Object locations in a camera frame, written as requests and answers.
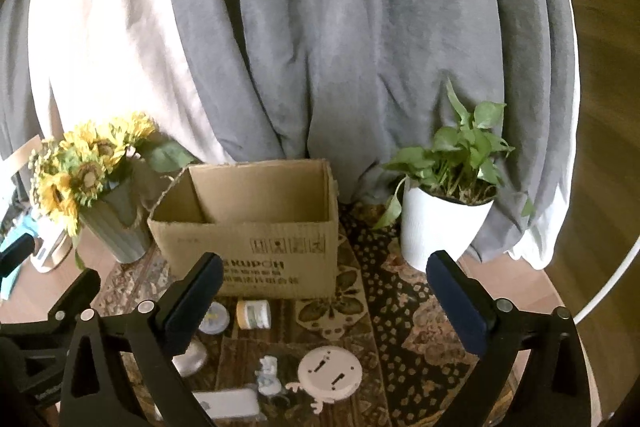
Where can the grey ribbed vase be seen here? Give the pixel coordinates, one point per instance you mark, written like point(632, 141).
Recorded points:
point(120, 222)

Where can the white plastic object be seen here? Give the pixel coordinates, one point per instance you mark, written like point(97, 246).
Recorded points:
point(50, 252)

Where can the patterned table runner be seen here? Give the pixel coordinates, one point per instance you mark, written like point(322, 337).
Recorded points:
point(400, 332)

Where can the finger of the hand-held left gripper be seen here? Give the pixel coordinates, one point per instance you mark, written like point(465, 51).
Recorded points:
point(75, 294)
point(17, 254)

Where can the white round disc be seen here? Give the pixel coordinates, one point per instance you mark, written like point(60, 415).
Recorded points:
point(329, 372)

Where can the artificial sunflower bouquet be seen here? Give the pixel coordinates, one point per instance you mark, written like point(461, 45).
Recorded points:
point(85, 167)

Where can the white ribbed plant pot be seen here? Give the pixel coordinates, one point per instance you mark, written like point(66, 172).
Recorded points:
point(440, 227)

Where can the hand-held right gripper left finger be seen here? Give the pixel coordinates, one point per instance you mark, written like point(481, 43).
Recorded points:
point(196, 302)

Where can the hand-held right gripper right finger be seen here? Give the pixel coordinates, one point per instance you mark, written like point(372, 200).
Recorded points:
point(460, 307)

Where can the small white figurine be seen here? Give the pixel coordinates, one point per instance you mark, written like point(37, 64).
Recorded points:
point(267, 374)

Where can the cardboard box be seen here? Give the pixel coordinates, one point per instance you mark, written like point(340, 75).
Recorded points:
point(260, 247)

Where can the white power bank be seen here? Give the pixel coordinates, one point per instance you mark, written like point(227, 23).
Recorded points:
point(230, 404)

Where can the white curtain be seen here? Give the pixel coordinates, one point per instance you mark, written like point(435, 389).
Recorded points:
point(115, 32)

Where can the white slanted board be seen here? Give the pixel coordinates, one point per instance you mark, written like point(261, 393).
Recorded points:
point(20, 157)

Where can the silver metal cone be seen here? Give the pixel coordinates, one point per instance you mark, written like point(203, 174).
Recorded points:
point(192, 359)

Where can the green pothos plant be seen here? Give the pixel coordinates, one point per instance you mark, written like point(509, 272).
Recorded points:
point(460, 152)

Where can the grey curtain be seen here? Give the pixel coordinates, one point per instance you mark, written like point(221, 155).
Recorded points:
point(340, 32)

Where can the small cream jar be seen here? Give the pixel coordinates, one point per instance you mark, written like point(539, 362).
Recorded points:
point(254, 314)

